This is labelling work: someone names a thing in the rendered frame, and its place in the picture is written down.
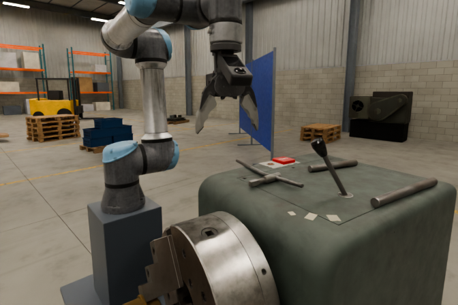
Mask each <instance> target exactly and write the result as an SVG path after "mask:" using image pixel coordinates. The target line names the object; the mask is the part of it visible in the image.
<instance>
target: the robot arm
mask: <svg viewBox="0 0 458 305"><path fill-rule="evenodd" d="M159 21H164V22H173V23H177V24H182V25H185V26H186V27H187V28H189V29H191V30H201V29H205V28H207V27H208V26H209V29H207V33H208V34H210V36H209V43H210V44H211V45H210V52H212V56H214V71H213V73H212V74H206V86H205V88H204V90H203V92H202V95H201V100H200V107H199V108H198V111H197V113H196V122H195V130H196V133H197V134H198V133H199V132H200V131H201V130H202V128H203V126H204V122H205V120H206V119H208V116H209V112H210V111H211V110H213V109H214V108H215V106H216V105H217V102H216V100H215V97H220V98H221V99H225V97H232V98H233V99H237V96H239V99H240V105H241V107H242V108H243V109H244V111H245V112H246V113H247V116H248V117H249V118H250V119H251V124H252V126H253V127H254V129H255V130H256V131H257V130H258V109H257V103H256V96H255V94H254V91H253V89H252V88H251V87H250V86H251V82H252V79H253V75H252V74H251V73H250V71H249V70H248V68H246V66H245V65H244V63H243V62H242V61H241V60H240V58H239V57H238V56H237V55H236V54H234V53H239V52H241V44H242V43H243V25H242V0H125V6H124V8H123V9H122V10H121V11H120V12H119V13H118V14H117V16H116V17H115V18H114V19H111V20H109V21H107V22H106V23H105V24H104V25H103V27H102V29H101V32H100V37H101V41H102V43H103V45H104V46H105V47H106V49H107V50H108V51H110V52H111V53H113V54H114V55H116V56H118V57H121V58H124V59H135V66H136V67H137V68H138V69H139V70H140V81H141V90H142V106H143V116H144V135H143V136H142V137H141V144H138V143H137V141H134V140H128V141H122V142H116V143H113V144H110V145H108V146H106V147H105V148H104V149H103V159H102V162H103V166H104V183H105V189H104V194H103V196H102V201H101V210H102V212H104V213H106V214H127V213H130V212H134V211H137V210H139V209H141V208H142V207H143V206H144V205H145V196H144V193H143V191H142V188H141V186H140V182H139V176H140V175H145V174H151V173H156V172H165V171H166V170H171V169H173V168H174V167H175V166H176V164H177V163H178V160H179V147H178V144H177V142H176V141H175V140H173V139H172V136H171V135H170V134H169V133H168V124H167V114H166V95H165V85H164V68H165V67H166V66H167V62H168V61H169V60H170V59H171V57H172V42H171V40H170V37H169V35H168V34H167V32H165V31H164V30H162V29H156V28H155V27H152V26H153V25H154V24H155V23H157V22H159ZM151 27H152V28H151ZM207 81H208V85H207Z"/></svg>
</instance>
